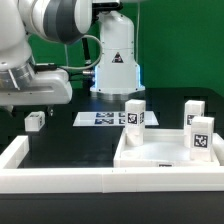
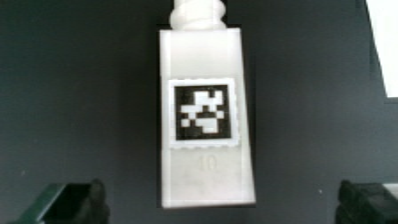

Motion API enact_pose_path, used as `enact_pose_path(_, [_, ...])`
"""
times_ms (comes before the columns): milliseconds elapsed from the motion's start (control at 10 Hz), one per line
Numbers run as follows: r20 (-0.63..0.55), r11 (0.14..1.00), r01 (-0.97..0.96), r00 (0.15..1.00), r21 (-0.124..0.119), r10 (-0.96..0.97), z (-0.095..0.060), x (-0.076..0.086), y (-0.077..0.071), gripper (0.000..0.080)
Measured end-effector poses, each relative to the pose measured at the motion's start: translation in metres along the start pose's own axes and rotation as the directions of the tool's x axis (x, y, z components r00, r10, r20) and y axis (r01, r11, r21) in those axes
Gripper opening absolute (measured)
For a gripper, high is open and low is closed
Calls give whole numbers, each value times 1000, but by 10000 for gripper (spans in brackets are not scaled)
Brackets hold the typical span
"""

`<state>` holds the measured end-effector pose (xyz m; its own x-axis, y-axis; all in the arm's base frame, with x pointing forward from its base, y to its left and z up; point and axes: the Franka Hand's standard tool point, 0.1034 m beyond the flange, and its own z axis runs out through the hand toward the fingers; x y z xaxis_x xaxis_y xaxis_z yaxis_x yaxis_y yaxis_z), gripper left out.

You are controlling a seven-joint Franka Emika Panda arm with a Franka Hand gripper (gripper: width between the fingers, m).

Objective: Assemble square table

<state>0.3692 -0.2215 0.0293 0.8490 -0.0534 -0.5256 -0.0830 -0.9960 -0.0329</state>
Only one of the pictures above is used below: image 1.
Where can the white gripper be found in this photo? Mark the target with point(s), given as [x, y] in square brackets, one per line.
[47, 88]

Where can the white square table top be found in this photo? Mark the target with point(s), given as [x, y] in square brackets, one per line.
[164, 148]

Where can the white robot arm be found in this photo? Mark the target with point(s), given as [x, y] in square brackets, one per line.
[23, 82]

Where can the white U-shaped obstacle fence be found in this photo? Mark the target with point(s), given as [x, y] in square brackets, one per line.
[14, 180]

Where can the white sheet with tags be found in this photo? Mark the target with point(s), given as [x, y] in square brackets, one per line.
[116, 118]

